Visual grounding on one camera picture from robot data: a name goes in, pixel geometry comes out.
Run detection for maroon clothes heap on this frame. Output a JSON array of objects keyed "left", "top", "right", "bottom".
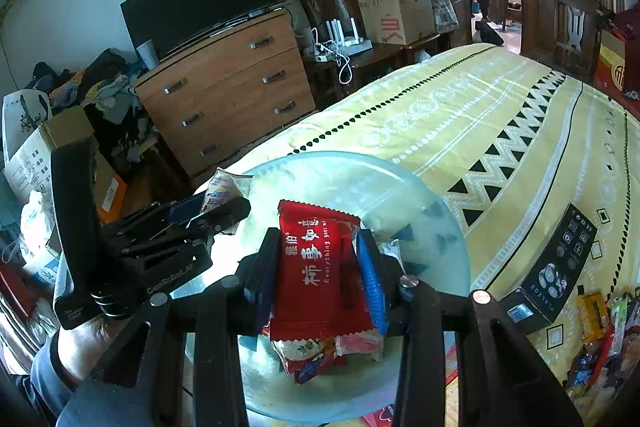
[{"left": 612, "top": 4, "right": 640, "bottom": 42}]

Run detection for dark wooden desk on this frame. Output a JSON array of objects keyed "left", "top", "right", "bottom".
[{"left": 302, "top": 32, "right": 456, "bottom": 102}]

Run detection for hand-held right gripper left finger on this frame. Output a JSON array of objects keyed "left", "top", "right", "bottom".
[{"left": 60, "top": 227, "right": 283, "bottom": 427}]

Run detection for red and gold gift bag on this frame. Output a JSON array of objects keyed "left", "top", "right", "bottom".
[{"left": 595, "top": 27, "right": 640, "bottom": 96}]

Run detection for person's left forearm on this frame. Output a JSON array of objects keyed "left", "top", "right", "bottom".
[{"left": 30, "top": 307, "right": 201, "bottom": 427}]

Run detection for wooden dresser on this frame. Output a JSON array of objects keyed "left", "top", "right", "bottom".
[{"left": 135, "top": 7, "right": 317, "bottom": 178}]

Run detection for white dark-print paper bag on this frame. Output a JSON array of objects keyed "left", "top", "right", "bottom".
[{"left": 2, "top": 89, "right": 53, "bottom": 168}]

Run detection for pile of assorted snack packets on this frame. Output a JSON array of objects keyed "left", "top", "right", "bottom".
[{"left": 565, "top": 289, "right": 640, "bottom": 408}]

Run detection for paper cup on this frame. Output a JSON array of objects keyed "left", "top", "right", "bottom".
[{"left": 136, "top": 39, "right": 160, "bottom": 70}]

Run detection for white orange snack packet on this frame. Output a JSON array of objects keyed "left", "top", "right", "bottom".
[{"left": 272, "top": 337, "right": 338, "bottom": 375}]

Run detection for white router with antennas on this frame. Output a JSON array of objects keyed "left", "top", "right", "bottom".
[{"left": 320, "top": 19, "right": 364, "bottom": 48}]

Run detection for heap of dark clothes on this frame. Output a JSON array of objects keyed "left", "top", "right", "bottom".
[{"left": 25, "top": 48, "right": 161, "bottom": 162}]

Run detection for black printed product box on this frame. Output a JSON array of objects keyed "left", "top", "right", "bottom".
[{"left": 500, "top": 202, "right": 598, "bottom": 325}]

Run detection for large red-printed cardboard box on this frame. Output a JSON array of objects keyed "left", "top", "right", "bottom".
[{"left": 357, "top": 0, "right": 436, "bottom": 46}]

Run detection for white power strip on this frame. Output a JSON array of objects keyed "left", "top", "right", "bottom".
[{"left": 305, "top": 42, "right": 357, "bottom": 84}]

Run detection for white plastic bag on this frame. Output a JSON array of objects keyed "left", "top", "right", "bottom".
[{"left": 20, "top": 189, "right": 60, "bottom": 258}]

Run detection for white blue-print snack packet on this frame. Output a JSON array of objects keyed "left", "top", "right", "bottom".
[{"left": 200, "top": 167, "right": 255, "bottom": 220}]

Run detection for red square snack packet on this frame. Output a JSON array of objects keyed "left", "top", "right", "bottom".
[{"left": 270, "top": 199, "right": 383, "bottom": 342}]

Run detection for pink white snack packet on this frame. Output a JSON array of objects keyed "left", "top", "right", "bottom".
[{"left": 335, "top": 329, "right": 386, "bottom": 362}]

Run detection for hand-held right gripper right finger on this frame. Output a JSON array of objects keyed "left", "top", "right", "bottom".
[{"left": 355, "top": 229, "right": 583, "bottom": 427}]

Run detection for dark wooden chair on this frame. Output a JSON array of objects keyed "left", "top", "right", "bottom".
[
  {"left": 290, "top": 0, "right": 362, "bottom": 58},
  {"left": 549, "top": 0, "right": 602, "bottom": 74}
]

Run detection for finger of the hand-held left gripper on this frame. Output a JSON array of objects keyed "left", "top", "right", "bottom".
[
  {"left": 187, "top": 197, "right": 252, "bottom": 240},
  {"left": 150, "top": 194, "right": 213, "bottom": 228}
]

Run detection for light blue glass plate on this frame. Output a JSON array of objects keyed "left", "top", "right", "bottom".
[{"left": 185, "top": 151, "right": 471, "bottom": 424}]

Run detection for red blue snack packet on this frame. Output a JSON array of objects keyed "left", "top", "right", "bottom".
[{"left": 292, "top": 354, "right": 349, "bottom": 385}]

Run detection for open cardboard box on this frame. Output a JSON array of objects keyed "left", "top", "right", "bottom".
[{"left": 5, "top": 107, "right": 127, "bottom": 222}]

